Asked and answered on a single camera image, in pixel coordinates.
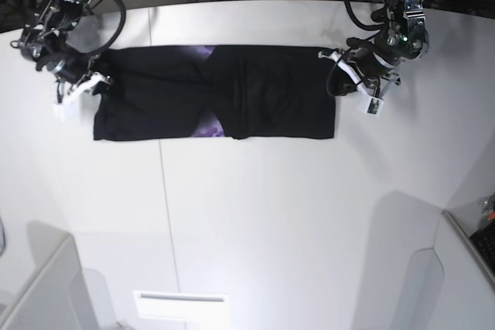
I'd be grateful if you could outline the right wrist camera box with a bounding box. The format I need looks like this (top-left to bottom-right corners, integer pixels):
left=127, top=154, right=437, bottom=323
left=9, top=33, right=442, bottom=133
left=52, top=103, right=80, bottom=121

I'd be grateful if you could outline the black keyboard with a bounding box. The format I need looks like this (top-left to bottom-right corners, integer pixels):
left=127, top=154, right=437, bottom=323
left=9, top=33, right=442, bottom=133
left=470, top=222, right=495, bottom=272

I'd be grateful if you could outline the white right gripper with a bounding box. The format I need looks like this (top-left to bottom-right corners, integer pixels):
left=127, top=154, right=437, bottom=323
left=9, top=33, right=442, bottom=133
left=57, top=73, right=114, bottom=107

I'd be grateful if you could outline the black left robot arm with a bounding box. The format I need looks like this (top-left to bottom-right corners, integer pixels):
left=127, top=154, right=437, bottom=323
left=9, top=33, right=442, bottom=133
left=319, top=0, right=429, bottom=99

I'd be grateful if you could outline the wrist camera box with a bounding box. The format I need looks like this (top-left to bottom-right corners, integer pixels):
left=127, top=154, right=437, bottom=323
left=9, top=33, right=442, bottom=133
left=360, top=96, right=385, bottom=117
left=52, top=103, right=80, bottom=121

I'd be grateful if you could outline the left white side panel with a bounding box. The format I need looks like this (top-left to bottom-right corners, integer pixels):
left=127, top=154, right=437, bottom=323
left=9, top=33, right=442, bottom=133
left=1, top=234, right=100, bottom=329

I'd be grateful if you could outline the right white side panel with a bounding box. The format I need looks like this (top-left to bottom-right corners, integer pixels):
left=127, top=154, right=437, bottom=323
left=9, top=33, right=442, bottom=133
left=428, top=212, right=494, bottom=330

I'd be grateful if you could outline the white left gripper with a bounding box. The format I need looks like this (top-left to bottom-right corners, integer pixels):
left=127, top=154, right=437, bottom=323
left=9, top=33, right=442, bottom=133
left=318, top=48, right=401, bottom=98

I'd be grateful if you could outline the white side panel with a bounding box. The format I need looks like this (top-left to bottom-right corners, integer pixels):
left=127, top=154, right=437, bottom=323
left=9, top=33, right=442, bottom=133
left=428, top=212, right=494, bottom=330
left=1, top=234, right=100, bottom=329

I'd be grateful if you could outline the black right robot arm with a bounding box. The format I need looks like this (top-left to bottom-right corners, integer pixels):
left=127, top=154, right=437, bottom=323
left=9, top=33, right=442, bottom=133
left=11, top=0, right=127, bottom=109

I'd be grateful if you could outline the black T-shirt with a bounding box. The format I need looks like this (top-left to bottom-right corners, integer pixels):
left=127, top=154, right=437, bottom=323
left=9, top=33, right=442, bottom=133
left=93, top=46, right=336, bottom=141

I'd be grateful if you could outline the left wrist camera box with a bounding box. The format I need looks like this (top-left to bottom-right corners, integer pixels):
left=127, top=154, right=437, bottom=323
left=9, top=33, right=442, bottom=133
left=360, top=96, right=385, bottom=117

